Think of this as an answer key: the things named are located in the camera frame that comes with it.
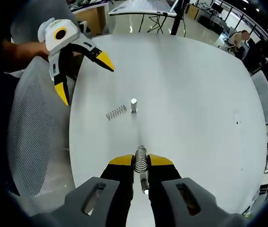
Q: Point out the black pole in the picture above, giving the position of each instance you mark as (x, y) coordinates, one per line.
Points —
(177, 19)

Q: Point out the metal coil spring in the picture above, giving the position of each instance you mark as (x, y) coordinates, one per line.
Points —
(140, 162)
(116, 112)

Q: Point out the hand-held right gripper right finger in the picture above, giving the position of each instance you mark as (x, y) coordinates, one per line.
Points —
(166, 186)

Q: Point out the long white table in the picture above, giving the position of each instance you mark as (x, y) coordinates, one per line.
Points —
(140, 7)

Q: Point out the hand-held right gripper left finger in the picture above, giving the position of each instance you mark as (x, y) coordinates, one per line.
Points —
(114, 189)

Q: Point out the wooden desk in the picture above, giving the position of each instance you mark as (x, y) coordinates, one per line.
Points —
(93, 17)

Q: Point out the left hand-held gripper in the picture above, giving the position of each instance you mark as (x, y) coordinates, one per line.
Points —
(53, 43)

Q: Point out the person's left forearm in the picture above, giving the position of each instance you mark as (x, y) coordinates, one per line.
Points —
(22, 54)

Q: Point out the silver metal pin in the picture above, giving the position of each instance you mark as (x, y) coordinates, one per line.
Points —
(133, 106)

